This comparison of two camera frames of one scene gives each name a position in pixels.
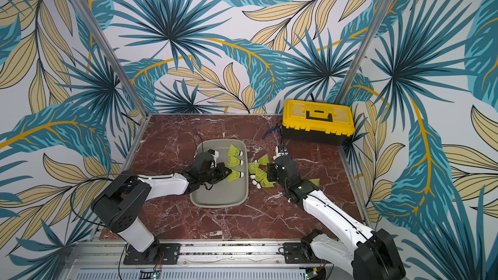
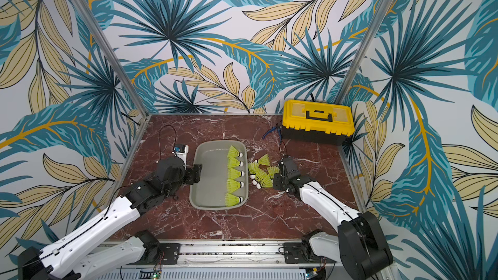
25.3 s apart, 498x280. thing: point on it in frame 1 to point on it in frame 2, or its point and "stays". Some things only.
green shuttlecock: [234, 175] stays
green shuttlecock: [233, 151] stays
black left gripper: [222, 168] to [194, 174]
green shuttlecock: [232, 162] stays
